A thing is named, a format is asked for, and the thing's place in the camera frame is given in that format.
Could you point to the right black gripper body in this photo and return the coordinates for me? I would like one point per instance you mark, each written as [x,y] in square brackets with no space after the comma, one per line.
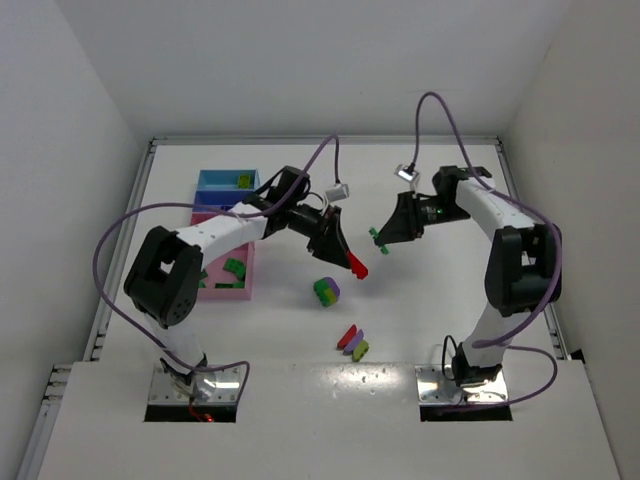
[407,216]

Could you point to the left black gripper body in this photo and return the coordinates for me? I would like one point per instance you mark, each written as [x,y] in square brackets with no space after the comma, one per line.
[324,231]

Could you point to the green lego plate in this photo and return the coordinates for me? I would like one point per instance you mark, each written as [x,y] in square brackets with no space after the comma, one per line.
[376,239]

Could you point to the multicolour lego block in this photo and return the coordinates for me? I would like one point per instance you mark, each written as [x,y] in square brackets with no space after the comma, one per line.
[327,291]

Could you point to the dark green lego brick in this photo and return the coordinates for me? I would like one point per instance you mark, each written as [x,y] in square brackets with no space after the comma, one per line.
[203,279]

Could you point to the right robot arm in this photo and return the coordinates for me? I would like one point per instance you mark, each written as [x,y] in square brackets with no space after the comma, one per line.
[523,272]

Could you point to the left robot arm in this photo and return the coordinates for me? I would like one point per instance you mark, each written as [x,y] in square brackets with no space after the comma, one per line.
[164,279]

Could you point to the red half round lego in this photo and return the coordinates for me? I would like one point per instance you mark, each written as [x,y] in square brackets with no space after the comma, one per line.
[347,337]

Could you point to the purple half round lego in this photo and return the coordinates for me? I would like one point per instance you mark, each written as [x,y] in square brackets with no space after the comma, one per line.
[354,342]

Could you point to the lime small lego brick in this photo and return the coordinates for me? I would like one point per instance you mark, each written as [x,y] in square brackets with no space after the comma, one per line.
[360,351]

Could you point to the light blue bin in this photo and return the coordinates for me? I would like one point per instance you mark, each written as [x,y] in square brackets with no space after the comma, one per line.
[223,179]

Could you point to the dark blue bin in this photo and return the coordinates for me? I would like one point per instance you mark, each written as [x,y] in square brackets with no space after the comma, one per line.
[218,199]

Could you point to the upper pink bin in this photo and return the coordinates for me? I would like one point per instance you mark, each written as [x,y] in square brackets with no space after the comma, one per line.
[200,217]

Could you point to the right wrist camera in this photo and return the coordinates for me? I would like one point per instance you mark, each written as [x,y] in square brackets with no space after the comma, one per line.
[408,174]

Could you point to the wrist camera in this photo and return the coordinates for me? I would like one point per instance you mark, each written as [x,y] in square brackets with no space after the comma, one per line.
[408,174]
[337,192]

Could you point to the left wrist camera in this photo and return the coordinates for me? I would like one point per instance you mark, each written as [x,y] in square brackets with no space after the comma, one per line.
[337,192]

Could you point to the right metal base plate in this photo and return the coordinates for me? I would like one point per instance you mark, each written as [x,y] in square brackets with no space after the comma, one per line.
[435,390]

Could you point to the metal base plate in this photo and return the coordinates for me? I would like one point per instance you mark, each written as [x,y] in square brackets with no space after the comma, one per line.
[435,390]
[215,389]

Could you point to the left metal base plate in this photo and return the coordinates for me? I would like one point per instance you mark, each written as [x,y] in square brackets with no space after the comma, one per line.
[215,389]

